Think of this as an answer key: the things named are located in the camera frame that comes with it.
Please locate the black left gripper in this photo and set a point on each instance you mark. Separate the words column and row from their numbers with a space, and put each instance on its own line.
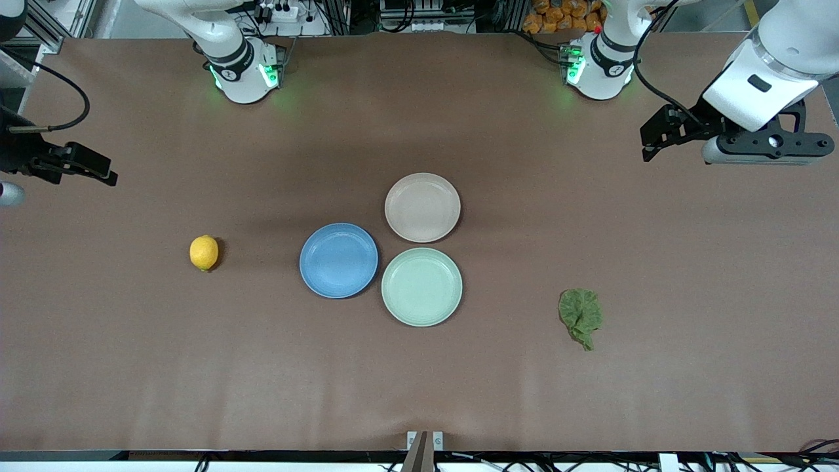
column 699, row 122

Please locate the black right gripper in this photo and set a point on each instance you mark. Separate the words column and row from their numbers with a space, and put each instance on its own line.
column 14, row 155

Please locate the yellow lemon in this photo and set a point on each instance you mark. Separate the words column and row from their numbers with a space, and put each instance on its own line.
column 204, row 253

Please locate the green lettuce leaf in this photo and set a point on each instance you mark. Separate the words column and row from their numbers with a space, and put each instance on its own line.
column 580, row 314

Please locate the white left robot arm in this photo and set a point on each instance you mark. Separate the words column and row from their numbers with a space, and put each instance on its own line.
column 780, row 59

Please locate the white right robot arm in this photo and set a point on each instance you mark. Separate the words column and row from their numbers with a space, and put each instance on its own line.
column 229, row 52

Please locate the bag of orange fruits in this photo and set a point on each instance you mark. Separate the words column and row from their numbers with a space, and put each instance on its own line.
column 564, row 16

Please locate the white power strip black plugs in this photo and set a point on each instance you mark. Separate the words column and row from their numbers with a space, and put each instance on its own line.
column 275, row 10

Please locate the beige pink plate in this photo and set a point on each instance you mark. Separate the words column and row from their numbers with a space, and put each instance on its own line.
column 423, row 207

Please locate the white multi-socket strip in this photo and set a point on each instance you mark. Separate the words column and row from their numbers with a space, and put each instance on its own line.
column 432, row 25

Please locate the blue plate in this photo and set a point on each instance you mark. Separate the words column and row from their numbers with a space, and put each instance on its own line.
column 338, row 260

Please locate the pale green plate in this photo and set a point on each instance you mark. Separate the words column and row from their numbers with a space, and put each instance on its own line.
column 421, row 286

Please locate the aluminium frame profile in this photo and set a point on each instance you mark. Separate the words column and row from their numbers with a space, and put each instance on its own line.
column 56, row 26

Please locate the metal bracket on table edge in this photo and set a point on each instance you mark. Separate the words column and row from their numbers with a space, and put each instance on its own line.
column 425, row 449

